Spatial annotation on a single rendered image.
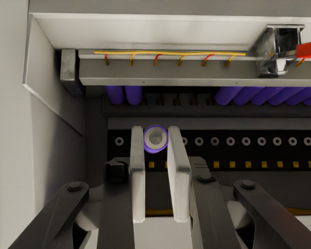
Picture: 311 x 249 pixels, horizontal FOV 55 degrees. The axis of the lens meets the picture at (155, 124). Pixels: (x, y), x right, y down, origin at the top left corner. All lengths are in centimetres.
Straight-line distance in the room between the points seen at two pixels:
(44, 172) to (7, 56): 9
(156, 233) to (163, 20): 16
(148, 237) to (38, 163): 10
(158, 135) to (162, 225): 8
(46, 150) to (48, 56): 7
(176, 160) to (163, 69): 12
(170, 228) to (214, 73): 13
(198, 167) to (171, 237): 9
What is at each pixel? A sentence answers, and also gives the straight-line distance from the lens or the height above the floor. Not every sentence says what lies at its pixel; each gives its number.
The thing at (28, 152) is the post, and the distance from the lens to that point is 23.
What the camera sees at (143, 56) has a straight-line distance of 26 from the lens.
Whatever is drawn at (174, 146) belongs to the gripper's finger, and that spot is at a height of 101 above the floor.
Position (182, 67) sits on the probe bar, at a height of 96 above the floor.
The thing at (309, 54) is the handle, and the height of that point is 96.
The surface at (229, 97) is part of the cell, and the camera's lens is 33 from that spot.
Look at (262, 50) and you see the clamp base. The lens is 25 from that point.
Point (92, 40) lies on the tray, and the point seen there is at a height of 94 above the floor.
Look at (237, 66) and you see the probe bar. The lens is 27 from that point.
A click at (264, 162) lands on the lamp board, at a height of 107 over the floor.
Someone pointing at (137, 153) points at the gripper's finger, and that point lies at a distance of 16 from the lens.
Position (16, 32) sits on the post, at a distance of 23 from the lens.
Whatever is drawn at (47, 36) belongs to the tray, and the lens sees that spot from 25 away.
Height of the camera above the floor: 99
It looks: 6 degrees up
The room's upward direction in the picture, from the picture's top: 180 degrees counter-clockwise
